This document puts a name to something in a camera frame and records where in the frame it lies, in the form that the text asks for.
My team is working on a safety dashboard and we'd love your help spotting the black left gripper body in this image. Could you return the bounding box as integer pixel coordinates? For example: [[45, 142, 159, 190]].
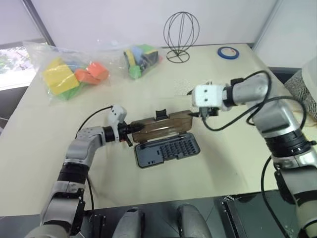
[[118, 123, 133, 147]]

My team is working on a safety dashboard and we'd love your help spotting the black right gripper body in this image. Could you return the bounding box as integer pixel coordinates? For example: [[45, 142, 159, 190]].
[[199, 107, 220, 122]]

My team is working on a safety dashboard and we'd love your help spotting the dark tool case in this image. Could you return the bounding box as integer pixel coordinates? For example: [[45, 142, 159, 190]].
[[129, 109, 201, 169]]

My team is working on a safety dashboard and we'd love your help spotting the blue tape roll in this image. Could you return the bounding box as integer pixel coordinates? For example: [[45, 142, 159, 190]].
[[217, 46, 240, 60]]

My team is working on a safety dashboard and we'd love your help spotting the black sponge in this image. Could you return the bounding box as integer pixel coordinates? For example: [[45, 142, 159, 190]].
[[141, 51, 159, 69]]

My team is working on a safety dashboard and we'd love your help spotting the green sponge piece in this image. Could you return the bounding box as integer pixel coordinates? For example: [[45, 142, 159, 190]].
[[128, 64, 142, 80]]

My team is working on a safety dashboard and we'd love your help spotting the green flat sponge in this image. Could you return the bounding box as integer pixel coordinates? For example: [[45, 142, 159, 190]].
[[137, 44, 156, 52]]

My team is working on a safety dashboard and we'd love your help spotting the orange foam block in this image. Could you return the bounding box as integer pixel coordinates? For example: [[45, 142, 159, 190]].
[[74, 68, 94, 85], [87, 61, 109, 80]]

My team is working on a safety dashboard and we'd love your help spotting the blue sponge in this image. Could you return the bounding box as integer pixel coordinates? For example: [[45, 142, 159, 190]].
[[131, 46, 143, 60]]

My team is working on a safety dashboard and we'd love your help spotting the yellow sponge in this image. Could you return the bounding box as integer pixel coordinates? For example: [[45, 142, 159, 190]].
[[123, 49, 136, 67]]

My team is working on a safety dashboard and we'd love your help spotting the clear bag of sponges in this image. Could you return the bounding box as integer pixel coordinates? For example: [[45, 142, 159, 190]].
[[96, 39, 164, 80]]

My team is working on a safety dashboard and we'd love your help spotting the large yellow foam block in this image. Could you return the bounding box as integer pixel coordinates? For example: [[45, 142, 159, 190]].
[[47, 63, 80, 96]]

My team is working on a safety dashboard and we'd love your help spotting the dark grey rounded shape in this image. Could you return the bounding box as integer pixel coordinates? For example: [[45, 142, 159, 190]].
[[176, 203, 212, 238], [112, 207, 146, 238]]

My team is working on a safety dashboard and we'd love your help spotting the small yellow foam block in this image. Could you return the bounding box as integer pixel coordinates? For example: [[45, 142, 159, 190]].
[[42, 57, 65, 75]]

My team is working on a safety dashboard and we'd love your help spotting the black white patterned fabric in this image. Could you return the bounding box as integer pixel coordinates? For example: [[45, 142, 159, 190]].
[[284, 70, 317, 119]]

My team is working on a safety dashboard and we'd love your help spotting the black equipment box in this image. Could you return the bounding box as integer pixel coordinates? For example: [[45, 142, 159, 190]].
[[81, 209, 107, 238], [220, 189, 302, 238]]

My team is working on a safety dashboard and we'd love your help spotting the clear bag of foam blocks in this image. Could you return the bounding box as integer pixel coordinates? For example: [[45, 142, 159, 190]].
[[23, 41, 111, 105]]

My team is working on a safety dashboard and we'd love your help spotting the window with green view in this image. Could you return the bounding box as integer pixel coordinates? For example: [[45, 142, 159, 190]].
[[0, 42, 48, 87]]

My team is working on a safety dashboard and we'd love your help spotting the white roller blind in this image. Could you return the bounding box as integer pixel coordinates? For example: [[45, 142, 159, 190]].
[[0, 0, 47, 46]]

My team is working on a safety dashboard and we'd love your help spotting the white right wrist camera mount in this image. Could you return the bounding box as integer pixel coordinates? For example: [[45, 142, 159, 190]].
[[192, 84, 230, 112]]

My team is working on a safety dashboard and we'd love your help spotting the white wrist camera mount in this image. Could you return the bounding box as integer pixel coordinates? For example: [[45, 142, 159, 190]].
[[108, 105, 128, 130], [192, 84, 230, 112]]

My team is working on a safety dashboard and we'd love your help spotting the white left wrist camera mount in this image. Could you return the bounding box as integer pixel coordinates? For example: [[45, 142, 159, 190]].
[[108, 105, 128, 130]]

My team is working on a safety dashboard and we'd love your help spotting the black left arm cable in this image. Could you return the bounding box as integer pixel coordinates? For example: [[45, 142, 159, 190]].
[[78, 106, 113, 211]]

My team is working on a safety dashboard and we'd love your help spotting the black wire head stand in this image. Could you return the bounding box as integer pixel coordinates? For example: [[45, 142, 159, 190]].
[[163, 11, 200, 64]]

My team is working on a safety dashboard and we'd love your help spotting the dark grey window frame post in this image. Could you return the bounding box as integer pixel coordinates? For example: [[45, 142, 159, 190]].
[[21, 0, 56, 47]]

